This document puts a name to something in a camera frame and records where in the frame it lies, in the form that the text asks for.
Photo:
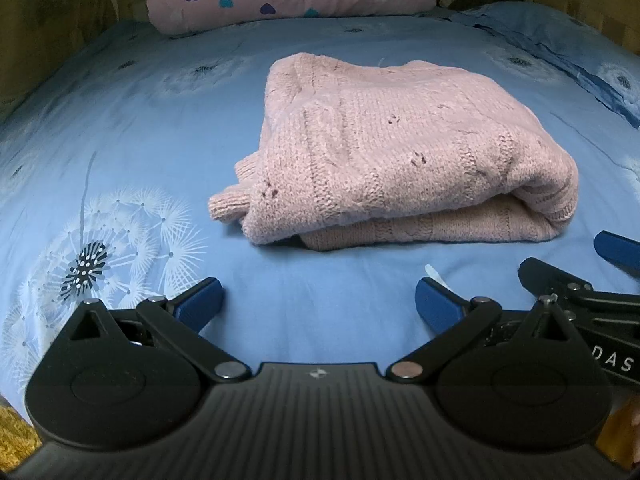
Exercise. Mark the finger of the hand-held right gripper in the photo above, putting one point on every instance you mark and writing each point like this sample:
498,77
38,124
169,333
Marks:
555,277
617,246

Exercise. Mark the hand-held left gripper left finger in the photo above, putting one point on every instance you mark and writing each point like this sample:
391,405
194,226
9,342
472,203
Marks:
201,302

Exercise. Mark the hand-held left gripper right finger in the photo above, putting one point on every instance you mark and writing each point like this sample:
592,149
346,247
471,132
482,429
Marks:
437,305

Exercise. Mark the pink knitted sweater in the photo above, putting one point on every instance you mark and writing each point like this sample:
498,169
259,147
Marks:
400,160

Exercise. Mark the blue dandelion print bedsheet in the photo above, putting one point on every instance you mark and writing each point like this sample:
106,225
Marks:
150,160

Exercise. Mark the blue dandelion print pillow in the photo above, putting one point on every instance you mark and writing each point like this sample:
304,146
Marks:
565,45

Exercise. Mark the yellow cloth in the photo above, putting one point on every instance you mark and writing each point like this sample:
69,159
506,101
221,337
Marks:
15,432

